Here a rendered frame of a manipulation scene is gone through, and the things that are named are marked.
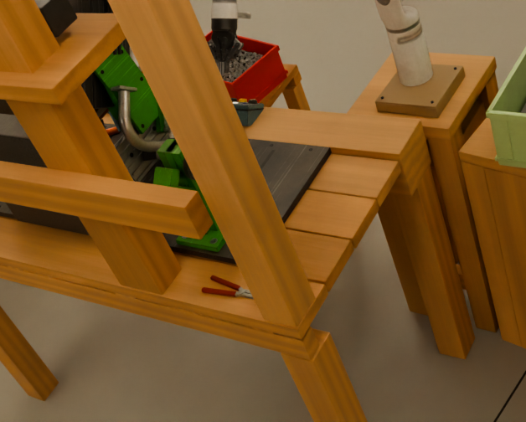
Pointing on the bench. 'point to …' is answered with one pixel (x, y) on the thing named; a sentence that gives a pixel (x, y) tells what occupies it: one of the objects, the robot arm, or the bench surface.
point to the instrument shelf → (60, 63)
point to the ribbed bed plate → (137, 170)
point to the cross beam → (97, 198)
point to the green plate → (111, 73)
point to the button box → (248, 111)
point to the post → (105, 236)
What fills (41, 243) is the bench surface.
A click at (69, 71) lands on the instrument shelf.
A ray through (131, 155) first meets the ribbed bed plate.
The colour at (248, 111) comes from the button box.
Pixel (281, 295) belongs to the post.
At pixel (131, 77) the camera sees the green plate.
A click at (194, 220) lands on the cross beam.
